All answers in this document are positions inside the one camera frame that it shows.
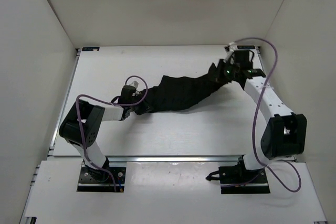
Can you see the aluminium table edge rail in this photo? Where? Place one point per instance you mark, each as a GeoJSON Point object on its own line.
{"type": "Point", "coordinates": [174, 159]}

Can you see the black pleated skirt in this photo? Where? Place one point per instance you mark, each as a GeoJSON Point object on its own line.
{"type": "Point", "coordinates": [180, 93]}

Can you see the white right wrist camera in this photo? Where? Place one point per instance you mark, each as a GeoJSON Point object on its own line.
{"type": "Point", "coordinates": [230, 49]}

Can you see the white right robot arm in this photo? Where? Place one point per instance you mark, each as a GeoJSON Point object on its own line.
{"type": "Point", "coordinates": [285, 131]}

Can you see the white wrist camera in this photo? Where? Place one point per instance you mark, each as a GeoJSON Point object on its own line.
{"type": "Point", "coordinates": [135, 84]}
{"type": "Point", "coordinates": [230, 49]}

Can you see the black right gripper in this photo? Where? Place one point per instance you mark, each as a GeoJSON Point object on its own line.
{"type": "Point", "coordinates": [228, 63]}

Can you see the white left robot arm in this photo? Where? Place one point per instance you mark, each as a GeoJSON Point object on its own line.
{"type": "Point", "coordinates": [81, 125]}

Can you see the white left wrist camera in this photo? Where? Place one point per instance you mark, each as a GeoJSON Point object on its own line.
{"type": "Point", "coordinates": [135, 84]}

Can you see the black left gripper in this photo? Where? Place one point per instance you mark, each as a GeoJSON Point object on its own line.
{"type": "Point", "coordinates": [138, 96]}

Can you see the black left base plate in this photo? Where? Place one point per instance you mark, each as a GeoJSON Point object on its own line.
{"type": "Point", "coordinates": [97, 181]}

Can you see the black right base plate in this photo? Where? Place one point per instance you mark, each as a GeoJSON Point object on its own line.
{"type": "Point", "coordinates": [237, 180]}

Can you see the left corner marker sticker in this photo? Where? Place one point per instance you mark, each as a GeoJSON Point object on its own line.
{"type": "Point", "coordinates": [90, 49]}

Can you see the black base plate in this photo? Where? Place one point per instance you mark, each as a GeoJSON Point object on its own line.
{"type": "Point", "coordinates": [237, 180]}
{"type": "Point", "coordinates": [97, 181]}

